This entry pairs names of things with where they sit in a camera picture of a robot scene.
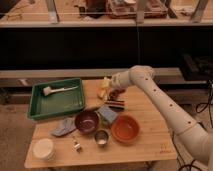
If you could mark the white dish brush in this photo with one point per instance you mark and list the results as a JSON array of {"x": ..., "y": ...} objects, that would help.
[{"x": 48, "y": 90}]

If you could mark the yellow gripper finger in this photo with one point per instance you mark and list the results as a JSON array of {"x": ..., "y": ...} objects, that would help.
[{"x": 105, "y": 82}]

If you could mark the orange fruit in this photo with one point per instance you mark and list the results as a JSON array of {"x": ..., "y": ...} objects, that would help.
[{"x": 100, "y": 93}]

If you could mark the green plastic tray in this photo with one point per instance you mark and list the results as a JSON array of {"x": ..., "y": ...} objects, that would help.
[{"x": 56, "y": 104}]

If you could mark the white round container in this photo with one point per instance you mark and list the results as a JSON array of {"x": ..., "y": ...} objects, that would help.
[{"x": 44, "y": 149}]

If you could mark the yellow banana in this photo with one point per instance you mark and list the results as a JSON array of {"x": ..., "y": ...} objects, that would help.
[{"x": 105, "y": 94}]

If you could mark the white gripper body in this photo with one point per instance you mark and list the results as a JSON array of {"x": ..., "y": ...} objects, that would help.
[{"x": 116, "y": 81}]

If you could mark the striped rectangular box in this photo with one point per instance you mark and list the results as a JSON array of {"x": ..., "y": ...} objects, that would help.
[{"x": 119, "y": 105}]

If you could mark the small metal cup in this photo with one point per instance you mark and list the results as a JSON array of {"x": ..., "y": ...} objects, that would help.
[{"x": 101, "y": 138}]

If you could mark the grey folded cloth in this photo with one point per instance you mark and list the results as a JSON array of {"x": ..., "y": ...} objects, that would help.
[{"x": 65, "y": 127}]

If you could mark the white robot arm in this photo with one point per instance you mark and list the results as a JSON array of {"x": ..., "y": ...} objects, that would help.
[{"x": 196, "y": 140}]

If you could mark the purple bowl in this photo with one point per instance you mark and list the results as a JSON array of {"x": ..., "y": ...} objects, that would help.
[{"x": 87, "y": 122}]

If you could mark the orange bowl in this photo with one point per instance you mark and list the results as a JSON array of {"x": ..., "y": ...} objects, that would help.
[{"x": 125, "y": 129}]

